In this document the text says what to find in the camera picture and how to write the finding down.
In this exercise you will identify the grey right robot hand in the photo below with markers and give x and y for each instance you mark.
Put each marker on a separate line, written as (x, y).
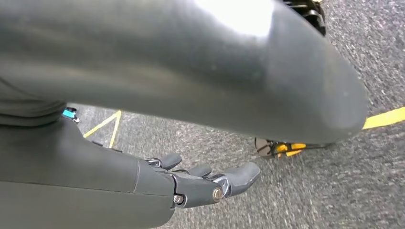
(158, 63)

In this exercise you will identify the blue steel shelf rack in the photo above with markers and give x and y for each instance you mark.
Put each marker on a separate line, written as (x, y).
(68, 113)

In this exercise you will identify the yellow floor tape square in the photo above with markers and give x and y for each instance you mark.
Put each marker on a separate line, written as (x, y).
(115, 129)
(386, 118)

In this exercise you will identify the black robot leg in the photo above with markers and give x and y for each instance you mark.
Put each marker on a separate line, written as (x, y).
(310, 17)

